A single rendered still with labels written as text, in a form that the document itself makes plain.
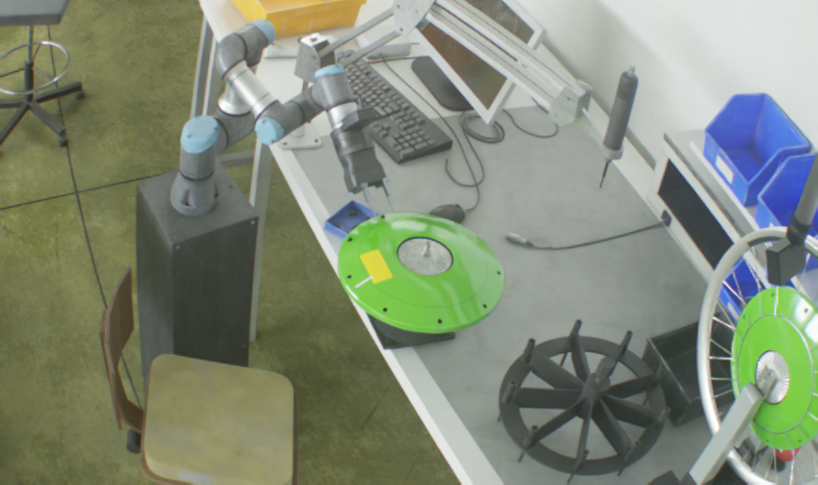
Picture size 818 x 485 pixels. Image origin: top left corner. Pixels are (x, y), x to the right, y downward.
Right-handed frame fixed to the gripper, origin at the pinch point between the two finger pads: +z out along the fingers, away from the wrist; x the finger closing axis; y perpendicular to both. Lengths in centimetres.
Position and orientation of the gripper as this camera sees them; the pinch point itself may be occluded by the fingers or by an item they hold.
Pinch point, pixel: (384, 213)
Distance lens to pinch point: 230.5
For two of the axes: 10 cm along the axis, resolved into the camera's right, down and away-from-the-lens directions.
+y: -4.4, 2.6, 8.6
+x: -8.4, 2.4, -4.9
